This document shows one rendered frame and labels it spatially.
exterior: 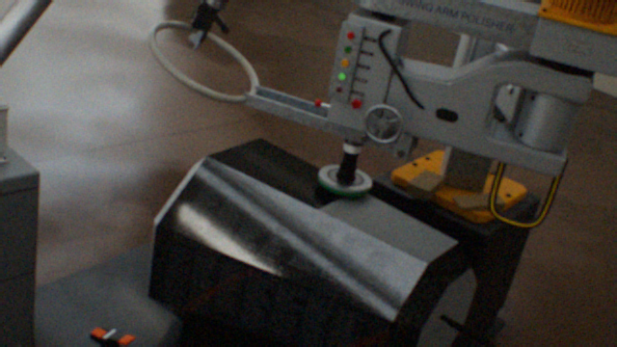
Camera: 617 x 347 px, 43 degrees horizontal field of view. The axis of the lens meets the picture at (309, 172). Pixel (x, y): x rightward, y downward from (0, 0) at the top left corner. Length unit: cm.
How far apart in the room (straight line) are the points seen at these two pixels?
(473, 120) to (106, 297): 188
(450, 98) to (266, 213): 81
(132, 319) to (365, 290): 125
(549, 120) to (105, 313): 207
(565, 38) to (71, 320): 231
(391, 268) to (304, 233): 36
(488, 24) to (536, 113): 35
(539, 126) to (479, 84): 25
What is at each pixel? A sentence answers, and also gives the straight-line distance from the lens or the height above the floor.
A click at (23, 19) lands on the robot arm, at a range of 323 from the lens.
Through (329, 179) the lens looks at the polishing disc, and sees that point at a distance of 307.
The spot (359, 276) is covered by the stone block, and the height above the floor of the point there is 74.
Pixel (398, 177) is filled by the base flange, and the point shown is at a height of 78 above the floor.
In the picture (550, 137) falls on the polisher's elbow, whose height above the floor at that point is 133.
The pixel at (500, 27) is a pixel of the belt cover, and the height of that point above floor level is 165.
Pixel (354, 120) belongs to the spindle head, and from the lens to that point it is 291.
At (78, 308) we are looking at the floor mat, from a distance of 368.
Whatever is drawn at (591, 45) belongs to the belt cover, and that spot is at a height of 167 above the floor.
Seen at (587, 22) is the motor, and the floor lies 174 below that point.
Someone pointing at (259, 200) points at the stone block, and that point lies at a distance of 304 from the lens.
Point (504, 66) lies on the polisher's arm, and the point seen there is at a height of 153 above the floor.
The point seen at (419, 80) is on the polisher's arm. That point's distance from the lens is 282.
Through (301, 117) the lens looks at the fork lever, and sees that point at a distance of 302.
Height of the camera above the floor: 222
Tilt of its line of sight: 25 degrees down
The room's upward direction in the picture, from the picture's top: 12 degrees clockwise
